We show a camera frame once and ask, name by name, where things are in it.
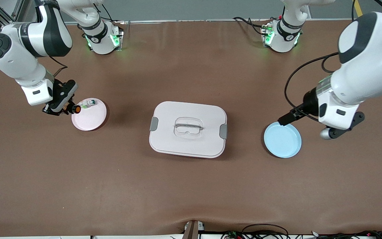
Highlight coloured wire bundle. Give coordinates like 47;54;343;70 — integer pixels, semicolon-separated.
221;231;244;239

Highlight metal camera post bracket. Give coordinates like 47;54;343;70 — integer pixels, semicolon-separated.
183;220;205;239

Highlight aluminium table edge rail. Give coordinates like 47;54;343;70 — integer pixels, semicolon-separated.
62;18;354;26

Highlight pale pink round plate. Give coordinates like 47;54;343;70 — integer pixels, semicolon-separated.
71;98;107;131

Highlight black left base cable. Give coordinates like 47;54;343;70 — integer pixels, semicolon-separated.
233;17;268;36

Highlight black cable bundle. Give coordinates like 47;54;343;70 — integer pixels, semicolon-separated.
310;230;382;239

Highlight black base cable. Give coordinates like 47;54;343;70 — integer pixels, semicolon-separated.
92;3;125;24
233;17;268;36

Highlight white lidded storage box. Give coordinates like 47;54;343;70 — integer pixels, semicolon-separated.
149;101;228;159

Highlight light blue round plate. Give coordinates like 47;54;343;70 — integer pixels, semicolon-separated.
264;121;302;159

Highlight black cable loop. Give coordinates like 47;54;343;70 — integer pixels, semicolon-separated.
242;224;289;239

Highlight black right base cable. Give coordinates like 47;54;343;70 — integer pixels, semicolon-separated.
92;3;125;24

